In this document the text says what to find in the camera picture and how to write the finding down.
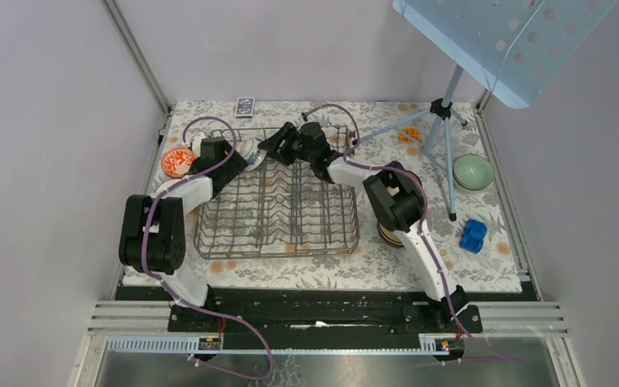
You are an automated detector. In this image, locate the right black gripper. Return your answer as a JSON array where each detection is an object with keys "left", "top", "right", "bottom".
[{"left": 256, "top": 123, "right": 314, "bottom": 168}]

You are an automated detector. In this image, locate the red white bowl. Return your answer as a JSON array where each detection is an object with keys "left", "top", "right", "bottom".
[{"left": 160, "top": 147, "right": 197, "bottom": 178}]

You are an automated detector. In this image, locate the grey wire dish rack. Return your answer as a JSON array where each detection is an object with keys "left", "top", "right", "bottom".
[{"left": 193, "top": 126, "right": 359, "bottom": 260}]

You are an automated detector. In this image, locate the brown floral bowl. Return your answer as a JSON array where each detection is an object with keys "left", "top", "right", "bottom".
[{"left": 376, "top": 222, "right": 404, "bottom": 248}]

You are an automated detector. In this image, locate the pale green bowl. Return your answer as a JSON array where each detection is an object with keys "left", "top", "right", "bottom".
[{"left": 452, "top": 154, "right": 496, "bottom": 191}]

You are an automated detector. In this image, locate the white blue floral bowl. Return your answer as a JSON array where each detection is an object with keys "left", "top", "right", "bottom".
[{"left": 235, "top": 139, "right": 266, "bottom": 172}]

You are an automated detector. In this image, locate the orange bowl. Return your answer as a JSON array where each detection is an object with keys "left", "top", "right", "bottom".
[{"left": 155, "top": 179, "right": 181, "bottom": 194}]

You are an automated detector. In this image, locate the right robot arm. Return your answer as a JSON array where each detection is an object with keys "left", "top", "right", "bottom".
[{"left": 258, "top": 122, "right": 468, "bottom": 332}]

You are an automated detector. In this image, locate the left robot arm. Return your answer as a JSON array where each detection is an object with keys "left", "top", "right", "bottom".
[{"left": 118, "top": 137, "right": 247, "bottom": 331}]

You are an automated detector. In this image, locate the playing card box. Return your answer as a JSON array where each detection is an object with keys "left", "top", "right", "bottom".
[{"left": 235, "top": 97, "right": 255, "bottom": 119}]

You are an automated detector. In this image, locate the orange butterfly toy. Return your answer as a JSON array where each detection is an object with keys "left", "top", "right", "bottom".
[{"left": 398, "top": 127, "right": 421, "bottom": 144}]

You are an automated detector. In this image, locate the blue toy block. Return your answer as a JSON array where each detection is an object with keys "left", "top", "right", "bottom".
[{"left": 459, "top": 219, "right": 488, "bottom": 254}]

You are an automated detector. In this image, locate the blue music stand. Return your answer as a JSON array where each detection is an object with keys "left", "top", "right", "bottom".
[{"left": 351, "top": 0, "right": 619, "bottom": 223}]

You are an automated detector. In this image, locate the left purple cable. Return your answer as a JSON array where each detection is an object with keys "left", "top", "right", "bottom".
[{"left": 139, "top": 114, "right": 276, "bottom": 381}]

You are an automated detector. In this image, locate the purple cable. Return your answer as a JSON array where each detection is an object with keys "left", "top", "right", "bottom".
[
  {"left": 139, "top": 114, "right": 276, "bottom": 381},
  {"left": 301, "top": 102, "right": 524, "bottom": 364}
]

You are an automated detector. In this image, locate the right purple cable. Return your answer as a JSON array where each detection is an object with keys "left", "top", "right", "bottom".
[{"left": 301, "top": 102, "right": 524, "bottom": 364}]

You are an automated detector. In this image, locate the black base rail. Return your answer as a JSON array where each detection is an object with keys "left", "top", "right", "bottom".
[{"left": 116, "top": 286, "right": 484, "bottom": 350}]

